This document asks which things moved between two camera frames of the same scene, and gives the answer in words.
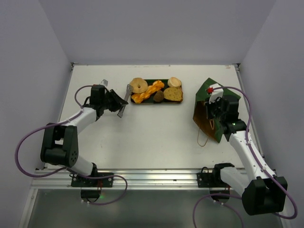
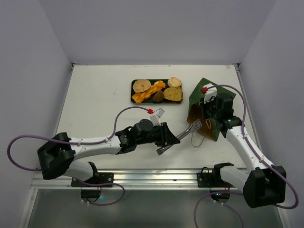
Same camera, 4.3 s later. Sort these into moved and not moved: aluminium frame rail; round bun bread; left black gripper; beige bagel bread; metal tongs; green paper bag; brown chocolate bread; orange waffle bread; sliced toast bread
Moved: metal tongs; left black gripper; green paper bag; beige bagel bread
Not moved: round bun bread; orange waffle bread; brown chocolate bread; sliced toast bread; aluminium frame rail
